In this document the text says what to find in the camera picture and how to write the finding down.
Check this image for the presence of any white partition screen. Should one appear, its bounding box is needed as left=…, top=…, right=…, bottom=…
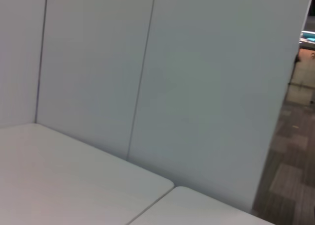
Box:
left=0, top=0, right=313, bottom=215

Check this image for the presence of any teal object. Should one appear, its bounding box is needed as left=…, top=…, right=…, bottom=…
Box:
left=300, top=30, right=315, bottom=43

